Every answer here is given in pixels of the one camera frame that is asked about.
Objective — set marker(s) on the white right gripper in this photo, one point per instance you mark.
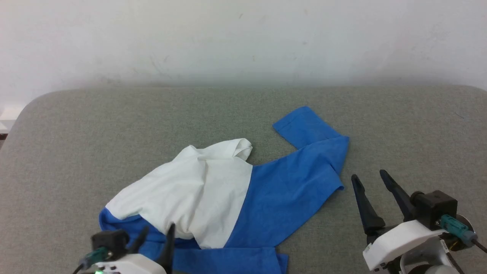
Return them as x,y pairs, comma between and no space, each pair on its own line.
399,239

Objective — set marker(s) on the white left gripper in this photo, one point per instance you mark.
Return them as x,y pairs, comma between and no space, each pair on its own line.
129,265

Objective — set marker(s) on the blue and white t-shirt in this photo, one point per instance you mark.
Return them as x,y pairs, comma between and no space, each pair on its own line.
289,190

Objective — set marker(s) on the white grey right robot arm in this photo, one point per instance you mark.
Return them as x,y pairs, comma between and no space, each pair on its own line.
430,262

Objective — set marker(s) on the grey fabric sofa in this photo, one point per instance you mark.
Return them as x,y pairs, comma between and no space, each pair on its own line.
114,125

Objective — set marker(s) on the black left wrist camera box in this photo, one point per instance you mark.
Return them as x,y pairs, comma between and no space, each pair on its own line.
110,241

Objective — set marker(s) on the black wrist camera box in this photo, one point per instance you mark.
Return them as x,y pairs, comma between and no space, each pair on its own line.
437,207
110,241

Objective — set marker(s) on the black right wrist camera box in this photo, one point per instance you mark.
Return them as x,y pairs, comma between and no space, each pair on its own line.
437,207

